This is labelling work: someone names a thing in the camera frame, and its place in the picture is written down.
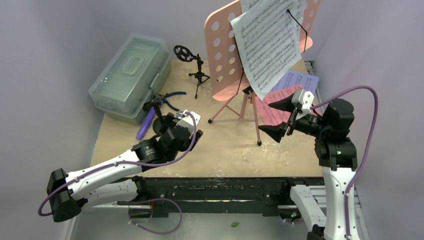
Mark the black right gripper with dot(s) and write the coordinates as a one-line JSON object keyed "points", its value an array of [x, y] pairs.
{"points": [[292, 118]]}

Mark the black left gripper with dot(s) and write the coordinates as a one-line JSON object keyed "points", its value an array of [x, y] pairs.
{"points": [[169, 122]]}

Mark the purple toy microphone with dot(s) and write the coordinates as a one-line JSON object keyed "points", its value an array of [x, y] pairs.
{"points": [[146, 124]]}

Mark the lavender sheet music page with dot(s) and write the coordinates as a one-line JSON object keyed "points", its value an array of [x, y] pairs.
{"points": [[292, 77]]}

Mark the pink music stand tripod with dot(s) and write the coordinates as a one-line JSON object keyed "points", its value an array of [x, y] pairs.
{"points": [[229, 83]]}

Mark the white sheet music page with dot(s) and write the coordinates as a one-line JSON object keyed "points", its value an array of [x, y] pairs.
{"points": [[268, 41], [297, 11]]}

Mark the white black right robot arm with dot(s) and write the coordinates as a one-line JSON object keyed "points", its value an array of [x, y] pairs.
{"points": [[337, 157]]}

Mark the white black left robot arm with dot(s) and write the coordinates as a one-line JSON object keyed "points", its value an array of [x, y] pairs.
{"points": [[68, 193]]}

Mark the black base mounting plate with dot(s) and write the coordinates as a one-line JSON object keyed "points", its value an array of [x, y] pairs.
{"points": [[268, 196]]}

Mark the clear green plastic storage box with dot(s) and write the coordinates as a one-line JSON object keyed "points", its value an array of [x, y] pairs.
{"points": [[137, 71]]}

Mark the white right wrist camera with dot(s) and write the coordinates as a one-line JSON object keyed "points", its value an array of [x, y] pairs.
{"points": [[303, 98]]}

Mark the blue-handled pliers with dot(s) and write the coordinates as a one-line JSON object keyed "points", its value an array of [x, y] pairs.
{"points": [[165, 98]]}

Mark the aluminium front frame rail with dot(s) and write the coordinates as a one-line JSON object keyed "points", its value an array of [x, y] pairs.
{"points": [[112, 221]]}

